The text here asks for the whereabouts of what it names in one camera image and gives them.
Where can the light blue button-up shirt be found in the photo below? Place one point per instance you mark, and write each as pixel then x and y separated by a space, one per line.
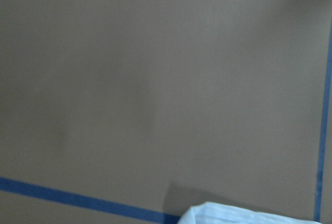
pixel 210 212

